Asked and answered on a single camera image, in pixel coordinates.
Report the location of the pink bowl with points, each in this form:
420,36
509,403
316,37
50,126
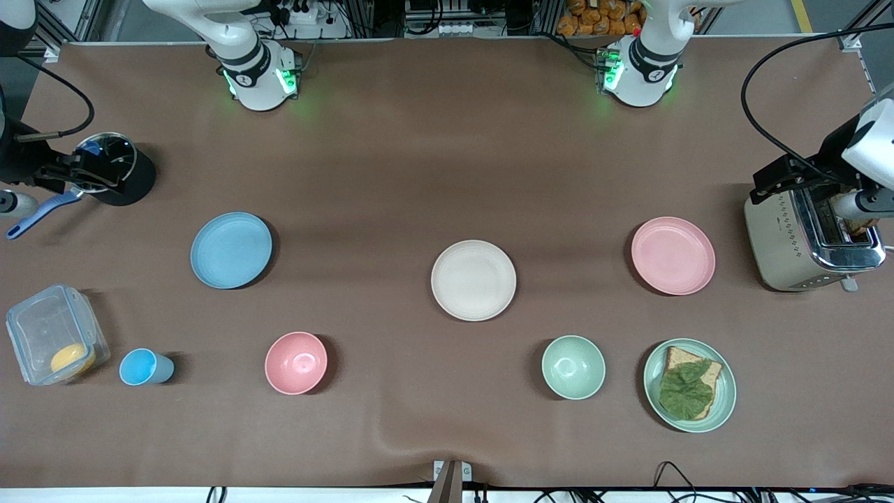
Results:
296,363

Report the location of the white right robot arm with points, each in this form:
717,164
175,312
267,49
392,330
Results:
255,70

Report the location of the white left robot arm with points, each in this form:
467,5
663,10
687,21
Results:
646,70

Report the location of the green lettuce leaf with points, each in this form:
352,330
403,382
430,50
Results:
686,395

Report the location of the pink plate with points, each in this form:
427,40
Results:
673,256

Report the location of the glass lid with blue knob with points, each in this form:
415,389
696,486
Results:
119,150

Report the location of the white power strip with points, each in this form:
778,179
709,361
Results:
304,14

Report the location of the beige plate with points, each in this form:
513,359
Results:
473,281

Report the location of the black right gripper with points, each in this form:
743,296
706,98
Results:
21,162

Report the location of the toast slice in toaster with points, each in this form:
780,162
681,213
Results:
862,227

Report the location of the yellow round food piece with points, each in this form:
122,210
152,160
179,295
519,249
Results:
72,358

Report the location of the green bowl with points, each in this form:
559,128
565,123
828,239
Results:
573,367

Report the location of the clear plastic container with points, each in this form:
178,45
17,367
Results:
42,328

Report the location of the silver toaster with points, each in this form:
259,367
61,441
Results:
782,244

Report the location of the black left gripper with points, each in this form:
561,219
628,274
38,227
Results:
833,152

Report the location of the green plate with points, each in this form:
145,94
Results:
726,398

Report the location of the metal table edge bracket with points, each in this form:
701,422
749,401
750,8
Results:
450,478

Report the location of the blue plate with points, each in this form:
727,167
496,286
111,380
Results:
230,250

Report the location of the blue cup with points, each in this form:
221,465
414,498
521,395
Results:
143,367

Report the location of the brown bread slice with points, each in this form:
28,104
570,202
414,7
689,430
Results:
681,358

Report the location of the bag of orange bread rolls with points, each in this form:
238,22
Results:
601,17

